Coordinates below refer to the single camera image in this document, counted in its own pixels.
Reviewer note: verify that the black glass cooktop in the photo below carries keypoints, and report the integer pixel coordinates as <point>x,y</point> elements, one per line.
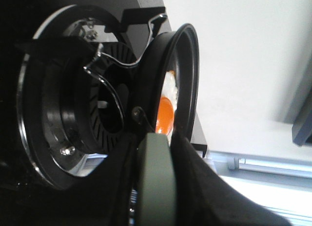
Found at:
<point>24,201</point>

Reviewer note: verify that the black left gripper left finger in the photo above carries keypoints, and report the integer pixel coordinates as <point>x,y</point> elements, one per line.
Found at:
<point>106,192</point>

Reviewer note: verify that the fried egg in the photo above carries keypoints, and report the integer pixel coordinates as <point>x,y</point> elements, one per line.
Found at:
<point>167,104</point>

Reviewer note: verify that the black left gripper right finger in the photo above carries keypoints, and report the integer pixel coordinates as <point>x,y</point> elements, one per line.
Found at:
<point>204,199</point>

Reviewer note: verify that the black left gas burner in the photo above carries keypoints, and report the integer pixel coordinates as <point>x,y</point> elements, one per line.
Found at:
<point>87,96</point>

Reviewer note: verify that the black frying pan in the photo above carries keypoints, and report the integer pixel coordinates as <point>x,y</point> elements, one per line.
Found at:
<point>156,201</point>

